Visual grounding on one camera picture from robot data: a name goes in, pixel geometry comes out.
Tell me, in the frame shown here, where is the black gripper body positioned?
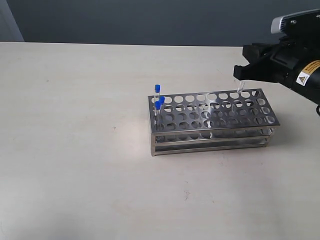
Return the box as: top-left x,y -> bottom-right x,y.
262,35 -> 320,88

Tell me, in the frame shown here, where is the blue capped tube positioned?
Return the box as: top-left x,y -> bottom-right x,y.
154,84 -> 161,102
237,80 -> 246,94
159,96 -> 166,112
154,101 -> 161,131

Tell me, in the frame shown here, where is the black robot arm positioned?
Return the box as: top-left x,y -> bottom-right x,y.
233,36 -> 320,105

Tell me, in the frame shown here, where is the stainless steel test tube rack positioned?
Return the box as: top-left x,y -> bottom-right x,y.
147,88 -> 280,156

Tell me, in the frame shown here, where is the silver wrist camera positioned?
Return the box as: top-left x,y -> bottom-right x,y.
270,8 -> 320,37

